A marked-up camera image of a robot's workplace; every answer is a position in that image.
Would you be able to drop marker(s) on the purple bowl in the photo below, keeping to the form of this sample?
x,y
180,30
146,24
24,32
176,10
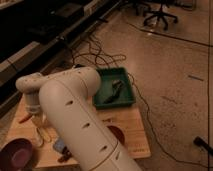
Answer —
x,y
15,155

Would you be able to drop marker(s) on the orange brown bowl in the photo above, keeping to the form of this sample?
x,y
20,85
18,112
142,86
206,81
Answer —
x,y
118,133

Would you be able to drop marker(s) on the dark grape bunch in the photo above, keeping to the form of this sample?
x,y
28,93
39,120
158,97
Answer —
x,y
66,155

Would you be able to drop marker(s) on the green plastic tray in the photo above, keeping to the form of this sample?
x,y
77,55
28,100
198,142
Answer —
x,y
126,98

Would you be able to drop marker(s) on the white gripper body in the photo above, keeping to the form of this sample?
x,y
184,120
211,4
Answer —
x,y
37,116

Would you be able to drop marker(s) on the orange carrot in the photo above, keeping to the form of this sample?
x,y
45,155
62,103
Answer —
x,y
25,118

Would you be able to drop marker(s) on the blue sponge block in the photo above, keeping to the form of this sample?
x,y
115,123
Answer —
x,y
59,145

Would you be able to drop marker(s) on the black office chair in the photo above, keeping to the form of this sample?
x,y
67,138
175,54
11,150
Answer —
x,y
160,14

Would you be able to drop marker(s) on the dark object in tray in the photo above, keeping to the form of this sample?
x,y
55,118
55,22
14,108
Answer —
x,y
117,86

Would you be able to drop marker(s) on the black object on floor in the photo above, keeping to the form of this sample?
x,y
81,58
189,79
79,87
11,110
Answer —
x,y
201,143

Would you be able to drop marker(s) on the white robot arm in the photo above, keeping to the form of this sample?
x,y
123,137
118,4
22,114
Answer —
x,y
62,97

